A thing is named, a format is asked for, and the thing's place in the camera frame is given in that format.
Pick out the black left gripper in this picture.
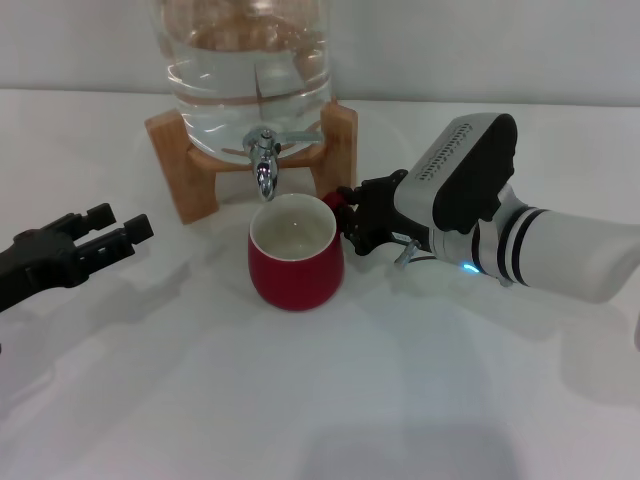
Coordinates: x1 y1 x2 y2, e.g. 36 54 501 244
0 202 155 314

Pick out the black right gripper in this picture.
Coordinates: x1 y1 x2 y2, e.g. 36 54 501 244
336 168 432 257

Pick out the red cup white inside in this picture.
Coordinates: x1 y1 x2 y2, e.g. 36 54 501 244
247 192 351 313

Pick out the chrome faucet with lever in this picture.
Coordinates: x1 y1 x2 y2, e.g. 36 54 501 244
242 127 324 203

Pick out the wooden dispenser stand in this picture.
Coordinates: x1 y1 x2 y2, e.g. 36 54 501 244
144 99 360 225

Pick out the clear glass water dispenser jar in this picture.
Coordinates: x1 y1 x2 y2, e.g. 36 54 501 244
160 0 335 164

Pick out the grey cable plug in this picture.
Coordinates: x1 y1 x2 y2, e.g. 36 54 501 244
394 238 436 269

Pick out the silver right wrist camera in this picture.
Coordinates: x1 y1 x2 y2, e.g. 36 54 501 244
392 113 518 236

